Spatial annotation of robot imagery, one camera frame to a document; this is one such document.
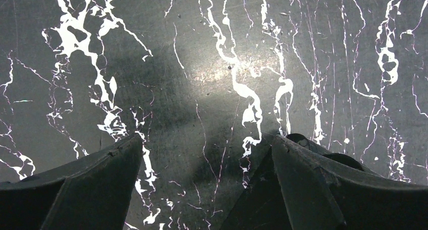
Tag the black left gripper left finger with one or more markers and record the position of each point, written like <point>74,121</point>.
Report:
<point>92,192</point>

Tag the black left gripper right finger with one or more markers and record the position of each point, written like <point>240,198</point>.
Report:
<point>323,190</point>

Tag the black makeup drawer box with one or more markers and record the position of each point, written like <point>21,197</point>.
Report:
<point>262,206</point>

